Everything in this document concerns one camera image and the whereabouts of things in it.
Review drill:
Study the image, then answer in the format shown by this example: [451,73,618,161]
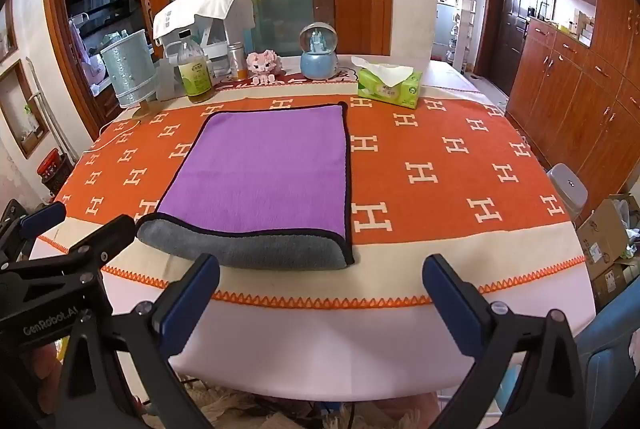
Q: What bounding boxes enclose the silver metal bucket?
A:
[100,28,159,108]

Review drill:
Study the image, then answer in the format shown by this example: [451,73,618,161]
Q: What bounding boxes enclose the grey plastic stool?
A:
[545,162,589,223]

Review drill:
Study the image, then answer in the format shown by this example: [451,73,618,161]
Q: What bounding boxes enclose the cardboard box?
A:
[574,193,640,312]

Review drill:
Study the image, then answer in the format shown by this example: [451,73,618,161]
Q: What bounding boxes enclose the pink block toy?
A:
[246,50,286,76]

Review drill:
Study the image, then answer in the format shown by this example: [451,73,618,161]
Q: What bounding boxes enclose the orange patterned tablecloth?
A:
[29,58,599,403]

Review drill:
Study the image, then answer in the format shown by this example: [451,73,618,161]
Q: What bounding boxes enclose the white countertop appliance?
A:
[159,16,252,62]

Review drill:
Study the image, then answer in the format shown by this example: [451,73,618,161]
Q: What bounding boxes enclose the clear plastic container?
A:
[156,54,184,103]

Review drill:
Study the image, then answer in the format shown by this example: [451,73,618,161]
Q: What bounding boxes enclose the white shelf rack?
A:
[446,0,477,73]

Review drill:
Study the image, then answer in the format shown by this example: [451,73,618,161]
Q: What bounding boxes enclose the white appliance with cloth cover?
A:
[152,0,255,46]

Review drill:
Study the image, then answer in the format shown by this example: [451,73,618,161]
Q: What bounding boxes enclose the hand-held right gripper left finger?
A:
[57,253,221,429]

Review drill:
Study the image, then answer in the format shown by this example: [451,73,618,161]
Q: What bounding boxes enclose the blue snow globe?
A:
[299,22,340,80]

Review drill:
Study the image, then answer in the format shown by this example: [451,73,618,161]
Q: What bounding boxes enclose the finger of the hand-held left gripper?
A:
[0,214,137,277]
[0,199,67,260]

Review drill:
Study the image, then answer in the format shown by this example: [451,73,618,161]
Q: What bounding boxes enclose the purple and grey towel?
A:
[136,102,356,271]

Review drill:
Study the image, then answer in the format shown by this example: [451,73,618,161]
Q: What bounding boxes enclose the wooden wall cabinet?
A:
[504,0,640,222]

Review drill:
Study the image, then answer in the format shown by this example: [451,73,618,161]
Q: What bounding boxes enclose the light blue chair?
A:
[497,278,640,429]

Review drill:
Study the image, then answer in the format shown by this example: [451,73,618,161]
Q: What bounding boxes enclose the green tissue pack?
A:
[351,55,424,111]

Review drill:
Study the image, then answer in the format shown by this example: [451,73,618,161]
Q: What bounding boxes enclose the dark entrance door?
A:
[492,0,540,96]

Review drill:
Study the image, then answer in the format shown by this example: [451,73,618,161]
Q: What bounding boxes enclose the wooden framed wall niche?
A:
[0,58,52,159]

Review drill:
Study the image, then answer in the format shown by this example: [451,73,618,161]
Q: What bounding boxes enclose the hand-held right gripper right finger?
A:
[422,253,589,429]

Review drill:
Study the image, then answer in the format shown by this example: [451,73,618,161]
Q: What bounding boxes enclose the bottle with yellow-green label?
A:
[177,38,216,104]

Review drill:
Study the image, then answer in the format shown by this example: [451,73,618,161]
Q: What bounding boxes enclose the metal can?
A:
[227,42,250,81]

